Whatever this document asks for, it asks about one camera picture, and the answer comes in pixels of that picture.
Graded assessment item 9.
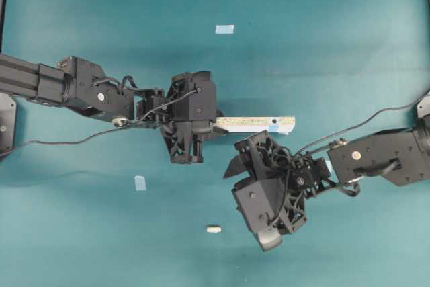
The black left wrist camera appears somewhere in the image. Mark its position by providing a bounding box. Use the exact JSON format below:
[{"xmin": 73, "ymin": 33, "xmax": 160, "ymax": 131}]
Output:
[{"xmin": 168, "ymin": 71, "xmax": 218, "ymax": 122}]

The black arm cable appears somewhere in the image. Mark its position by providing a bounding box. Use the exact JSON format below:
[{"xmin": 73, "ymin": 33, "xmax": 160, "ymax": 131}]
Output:
[
  {"xmin": 0, "ymin": 88, "xmax": 202, "ymax": 157},
  {"xmin": 288, "ymin": 89, "xmax": 430, "ymax": 167}
]

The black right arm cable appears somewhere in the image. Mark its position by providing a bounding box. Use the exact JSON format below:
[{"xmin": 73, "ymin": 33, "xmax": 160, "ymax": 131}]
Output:
[{"xmin": 288, "ymin": 89, "xmax": 430, "ymax": 167}]

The white wooden particle board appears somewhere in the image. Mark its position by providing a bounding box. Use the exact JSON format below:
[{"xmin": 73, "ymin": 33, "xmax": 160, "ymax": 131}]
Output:
[{"xmin": 214, "ymin": 116, "xmax": 296, "ymax": 135}]

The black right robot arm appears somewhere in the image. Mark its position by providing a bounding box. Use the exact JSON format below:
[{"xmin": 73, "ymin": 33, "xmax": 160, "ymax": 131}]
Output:
[{"xmin": 224, "ymin": 118, "xmax": 429, "ymax": 235}]

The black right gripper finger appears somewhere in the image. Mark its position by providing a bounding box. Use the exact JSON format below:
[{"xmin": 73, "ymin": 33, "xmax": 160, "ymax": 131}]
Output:
[
  {"xmin": 223, "ymin": 155, "xmax": 250, "ymax": 179},
  {"xmin": 234, "ymin": 130, "xmax": 279, "ymax": 159}
]

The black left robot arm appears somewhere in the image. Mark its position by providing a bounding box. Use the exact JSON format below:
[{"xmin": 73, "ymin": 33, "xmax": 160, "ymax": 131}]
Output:
[{"xmin": 1, "ymin": 54, "xmax": 227, "ymax": 163}]

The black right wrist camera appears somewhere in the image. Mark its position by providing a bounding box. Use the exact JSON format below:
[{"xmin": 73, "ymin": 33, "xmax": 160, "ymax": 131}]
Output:
[{"xmin": 232, "ymin": 177, "xmax": 288, "ymax": 251}]

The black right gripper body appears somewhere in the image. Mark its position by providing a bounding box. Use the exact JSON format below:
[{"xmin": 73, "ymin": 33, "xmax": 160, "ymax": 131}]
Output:
[{"xmin": 245, "ymin": 141, "xmax": 331, "ymax": 233}]

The small wooden dowel rod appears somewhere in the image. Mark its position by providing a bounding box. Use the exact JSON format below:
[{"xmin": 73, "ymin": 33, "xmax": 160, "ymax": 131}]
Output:
[{"xmin": 206, "ymin": 225, "xmax": 222, "ymax": 234}]

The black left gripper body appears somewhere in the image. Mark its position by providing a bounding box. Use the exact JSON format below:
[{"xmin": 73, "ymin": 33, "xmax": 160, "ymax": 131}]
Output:
[{"xmin": 161, "ymin": 92, "xmax": 222, "ymax": 163}]

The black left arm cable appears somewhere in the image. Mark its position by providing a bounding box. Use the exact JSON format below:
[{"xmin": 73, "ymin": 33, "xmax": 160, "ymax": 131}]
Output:
[{"xmin": 0, "ymin": 88, "xmax": 202, "ymax": 157}]

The light blue tape piece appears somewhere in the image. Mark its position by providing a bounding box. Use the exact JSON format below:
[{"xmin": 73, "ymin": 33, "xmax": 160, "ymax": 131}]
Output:
[
  {"xmin": 134, "ymin": 175, "xmax": 147, "ymax": 192},
  {"xmin": 215, "ymin": 24, "xmax": 234, "ymax": 34}
]

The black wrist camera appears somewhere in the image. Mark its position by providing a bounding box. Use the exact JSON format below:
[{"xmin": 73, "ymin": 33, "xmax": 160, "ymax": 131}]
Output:
[
  {"xmin": 168, "ymin": 71, "xmax": 218, "ymax": 122},
  {"xmin": 232, "ymin": 177, "xmax": 288, "ymax": 251}
]

